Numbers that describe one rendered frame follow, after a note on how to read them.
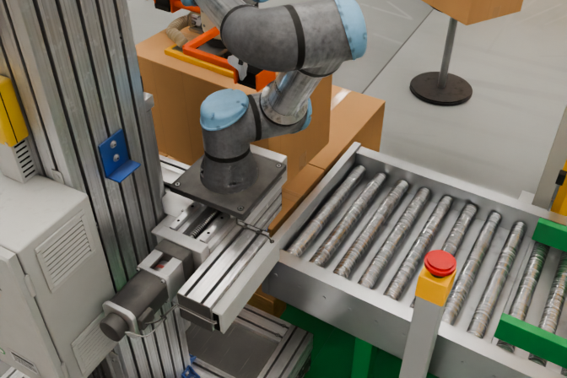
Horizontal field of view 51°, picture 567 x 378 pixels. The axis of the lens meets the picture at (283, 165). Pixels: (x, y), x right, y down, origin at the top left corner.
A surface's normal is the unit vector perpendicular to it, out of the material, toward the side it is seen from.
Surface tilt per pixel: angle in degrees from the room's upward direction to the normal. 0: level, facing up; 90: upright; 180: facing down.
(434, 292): 90
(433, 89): 0
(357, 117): 0
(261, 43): 72
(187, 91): 90
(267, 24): 38
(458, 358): 90
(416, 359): 90
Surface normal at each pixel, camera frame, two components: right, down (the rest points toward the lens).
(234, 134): 0.35, 0.58
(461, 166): 0.00, -0.78
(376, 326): -0.52, 0.53
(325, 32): 0.31, 0.16
